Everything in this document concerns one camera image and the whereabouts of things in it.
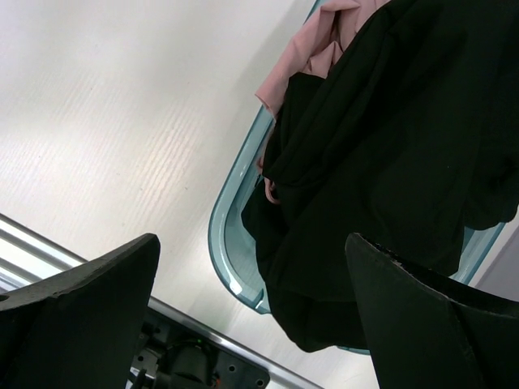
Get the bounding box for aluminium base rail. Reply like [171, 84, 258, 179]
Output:
[1, 216, 315, 388]

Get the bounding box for pink garment in basket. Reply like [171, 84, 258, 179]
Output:
[254, 0, 380, 206]

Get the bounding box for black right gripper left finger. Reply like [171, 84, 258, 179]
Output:
[1, 233, 161, 389]

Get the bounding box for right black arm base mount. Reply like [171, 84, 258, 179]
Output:
[126, 309, 271, 389]

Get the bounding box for black garment in basket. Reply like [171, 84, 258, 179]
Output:
[242, 1, 518, 353]

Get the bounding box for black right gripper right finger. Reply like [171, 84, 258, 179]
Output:
[345, 234, 518, 388]

